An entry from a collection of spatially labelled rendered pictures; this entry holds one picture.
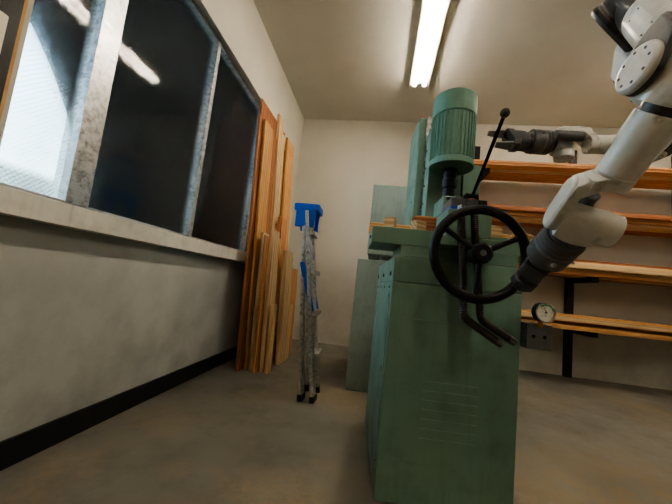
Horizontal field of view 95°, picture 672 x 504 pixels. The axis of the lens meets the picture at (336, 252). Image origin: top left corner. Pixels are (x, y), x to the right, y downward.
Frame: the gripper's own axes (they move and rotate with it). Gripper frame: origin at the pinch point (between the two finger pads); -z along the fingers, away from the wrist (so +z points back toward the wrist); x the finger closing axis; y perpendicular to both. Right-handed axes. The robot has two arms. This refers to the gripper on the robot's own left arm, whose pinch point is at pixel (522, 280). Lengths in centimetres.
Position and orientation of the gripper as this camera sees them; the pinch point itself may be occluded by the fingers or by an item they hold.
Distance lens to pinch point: 94.2
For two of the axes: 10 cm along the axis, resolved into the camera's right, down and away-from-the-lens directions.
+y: -7.0, -5.8, 4.2
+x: 7.2, -5.5, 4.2
